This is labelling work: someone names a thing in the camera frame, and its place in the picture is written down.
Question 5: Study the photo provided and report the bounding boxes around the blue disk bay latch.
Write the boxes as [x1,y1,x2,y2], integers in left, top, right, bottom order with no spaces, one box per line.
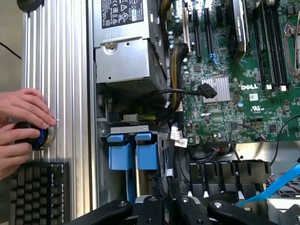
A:
[106,133,135,171]
[135,131,160,171]

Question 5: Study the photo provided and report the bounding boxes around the person's right hand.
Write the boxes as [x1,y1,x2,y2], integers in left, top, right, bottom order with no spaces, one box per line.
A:
[0,123,41,181]

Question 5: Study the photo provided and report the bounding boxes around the person's left hand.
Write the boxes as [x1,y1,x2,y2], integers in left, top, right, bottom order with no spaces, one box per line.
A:
[0,88,57,129]

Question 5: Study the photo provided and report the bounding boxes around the black plastic fan shroud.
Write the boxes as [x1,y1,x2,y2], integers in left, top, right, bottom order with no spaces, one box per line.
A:
[180,160,272,199]

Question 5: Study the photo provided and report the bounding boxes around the open grey PC case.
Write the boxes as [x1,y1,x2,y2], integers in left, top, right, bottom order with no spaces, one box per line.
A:
[85,0,300,225]

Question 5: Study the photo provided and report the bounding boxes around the green Dell motherboard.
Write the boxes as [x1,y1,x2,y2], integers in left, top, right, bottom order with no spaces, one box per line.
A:
[167,0,300,147]

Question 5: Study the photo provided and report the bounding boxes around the black keyboard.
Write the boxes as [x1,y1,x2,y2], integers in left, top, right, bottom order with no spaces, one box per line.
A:
[8,161,71,225]

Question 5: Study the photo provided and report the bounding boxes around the silver chipset heatsink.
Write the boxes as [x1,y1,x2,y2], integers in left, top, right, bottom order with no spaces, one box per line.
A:
[201,75,231,104]

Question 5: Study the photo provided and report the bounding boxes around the silver power supply unit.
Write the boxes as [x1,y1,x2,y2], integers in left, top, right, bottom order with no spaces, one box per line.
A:
[92,0,170,95]

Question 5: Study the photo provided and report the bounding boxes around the black expansion slot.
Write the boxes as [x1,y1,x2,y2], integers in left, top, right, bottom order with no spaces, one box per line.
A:
[203,7,214,57]
[193,8,203,59]

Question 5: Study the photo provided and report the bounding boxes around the white expansion slot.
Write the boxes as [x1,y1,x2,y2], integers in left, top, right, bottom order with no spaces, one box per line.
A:
[182,7,191,49]

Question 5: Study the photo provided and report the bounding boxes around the black RAM slots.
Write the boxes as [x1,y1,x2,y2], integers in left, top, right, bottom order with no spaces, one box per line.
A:
[252,0,289,92]

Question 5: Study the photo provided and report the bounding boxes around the silver CPU socket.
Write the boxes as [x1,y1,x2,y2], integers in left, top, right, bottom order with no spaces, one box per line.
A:
[283,21,300,83]

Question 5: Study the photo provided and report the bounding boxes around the black graphics card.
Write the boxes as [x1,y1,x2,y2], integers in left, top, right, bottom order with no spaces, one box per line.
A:
[225,0,252,64]

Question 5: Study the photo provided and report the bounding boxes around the black round foot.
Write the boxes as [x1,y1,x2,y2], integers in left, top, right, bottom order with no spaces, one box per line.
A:
[16,0,45,13]

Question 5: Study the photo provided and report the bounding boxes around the thin black wire loop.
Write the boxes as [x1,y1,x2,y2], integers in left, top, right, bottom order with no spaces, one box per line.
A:
[229,124,267,163]

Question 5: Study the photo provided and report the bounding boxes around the light blue flat wire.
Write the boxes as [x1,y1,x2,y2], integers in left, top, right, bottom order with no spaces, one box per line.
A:
[236,162,300,208]

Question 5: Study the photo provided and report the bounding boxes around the black wire with flat connector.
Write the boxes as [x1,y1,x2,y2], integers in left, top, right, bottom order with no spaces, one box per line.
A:
[140,82,218,111]

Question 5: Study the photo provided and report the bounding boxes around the yellow black braided cable bundle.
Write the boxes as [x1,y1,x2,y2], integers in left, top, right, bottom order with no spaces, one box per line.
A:
[160,0,189,115]

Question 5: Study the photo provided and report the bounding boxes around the thin black cable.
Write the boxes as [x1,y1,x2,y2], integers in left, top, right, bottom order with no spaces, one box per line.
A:
[0,42,22,60]

